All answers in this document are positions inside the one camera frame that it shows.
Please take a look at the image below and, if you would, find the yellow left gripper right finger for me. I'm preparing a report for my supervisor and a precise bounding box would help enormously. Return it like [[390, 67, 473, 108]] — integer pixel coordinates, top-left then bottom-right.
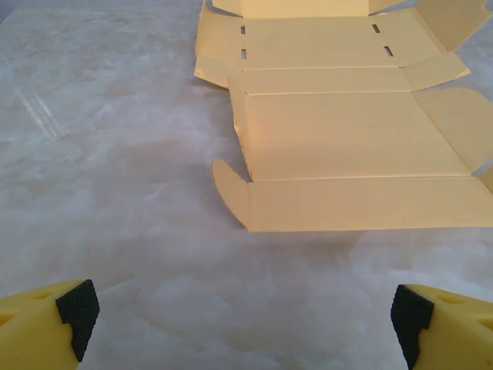
[[390, 284, 493, 370]]

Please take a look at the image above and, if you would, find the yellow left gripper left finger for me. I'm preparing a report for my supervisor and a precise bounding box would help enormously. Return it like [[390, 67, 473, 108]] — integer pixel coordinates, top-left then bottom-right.
[[0, 278, 101, 370]]

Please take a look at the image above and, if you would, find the orange paper box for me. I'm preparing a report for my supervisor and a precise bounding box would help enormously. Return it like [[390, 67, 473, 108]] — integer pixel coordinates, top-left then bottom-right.
[[193, 0, 493, 234]]

